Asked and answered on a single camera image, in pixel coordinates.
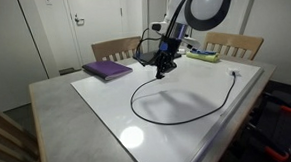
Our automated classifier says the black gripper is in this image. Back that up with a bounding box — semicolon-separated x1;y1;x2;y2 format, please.
152;38;183;80

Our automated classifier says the black charger cable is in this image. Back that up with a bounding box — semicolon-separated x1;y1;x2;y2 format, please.
128;70;240;128

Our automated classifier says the white charger adapter block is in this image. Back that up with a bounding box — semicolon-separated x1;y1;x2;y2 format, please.
227;66;242;79

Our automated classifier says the yellow green folded cloth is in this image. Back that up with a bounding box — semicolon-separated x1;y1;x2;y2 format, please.
185;49;221;65

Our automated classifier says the blue cloth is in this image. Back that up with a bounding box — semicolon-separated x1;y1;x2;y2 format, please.
189;46;217;57

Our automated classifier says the light wooden slatted chair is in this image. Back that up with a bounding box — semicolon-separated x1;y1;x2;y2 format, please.
0;98;43;162
201;29;266;64
90;35;144;64

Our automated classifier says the purple notebook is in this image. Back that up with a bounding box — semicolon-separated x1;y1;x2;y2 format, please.
81;59;134;83

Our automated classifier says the white closet door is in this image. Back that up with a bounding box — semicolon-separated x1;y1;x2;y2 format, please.
146;0;172;53

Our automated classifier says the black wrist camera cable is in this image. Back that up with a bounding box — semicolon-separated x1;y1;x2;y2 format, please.
134;25;164;67

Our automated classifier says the white whiteboard with aluminium rail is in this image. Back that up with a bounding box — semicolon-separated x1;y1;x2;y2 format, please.
68;49;269;162

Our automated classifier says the silver lever door handle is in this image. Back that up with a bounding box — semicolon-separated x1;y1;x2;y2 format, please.
73;13;86;28

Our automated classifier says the orange handled bar clamp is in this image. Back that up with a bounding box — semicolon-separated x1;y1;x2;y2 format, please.
247;120;291;162
265;92;291;118

